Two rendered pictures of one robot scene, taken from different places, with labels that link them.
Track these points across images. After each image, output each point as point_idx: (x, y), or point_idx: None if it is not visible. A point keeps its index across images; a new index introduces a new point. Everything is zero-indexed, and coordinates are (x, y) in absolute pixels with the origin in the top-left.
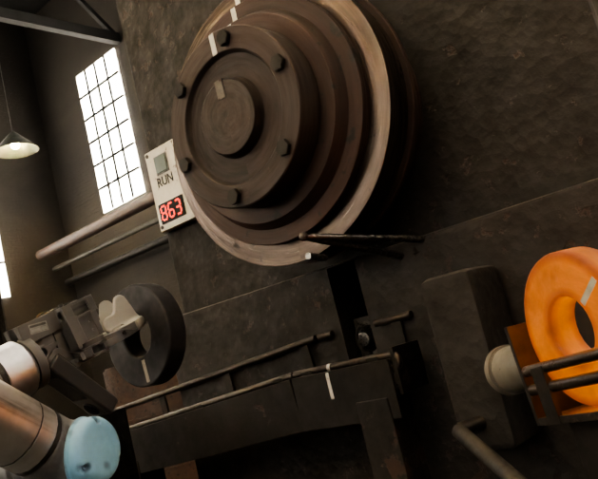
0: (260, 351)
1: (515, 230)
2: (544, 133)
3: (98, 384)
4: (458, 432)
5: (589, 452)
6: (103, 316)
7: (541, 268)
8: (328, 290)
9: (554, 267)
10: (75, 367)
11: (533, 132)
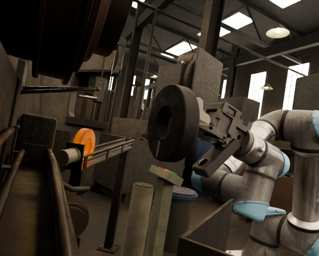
0: None
1: (24, 101)
2: (13, 63)
3: (202, 156)
4: (63, 182)
5: (83, 176)
6: (200, 109)
7: (89, 131)
8: (13, 93)
9: (91, 132)
10: (214, 145)
11: (13, 60)
